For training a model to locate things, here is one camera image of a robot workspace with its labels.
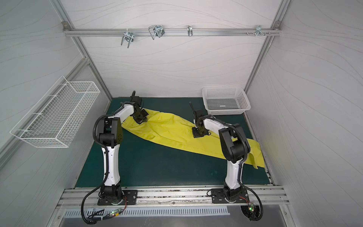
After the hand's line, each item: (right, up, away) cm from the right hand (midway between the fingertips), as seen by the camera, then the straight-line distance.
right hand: (197, 134), depth 98 cm
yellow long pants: (-12, +1, 0) cm, 12 cm away
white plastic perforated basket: (+26, +25, +20) cm, 41 cm away
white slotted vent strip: (-55, -37, -26) cm, 71 cm away
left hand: (-37, +10, +8) cm, 39 cm away
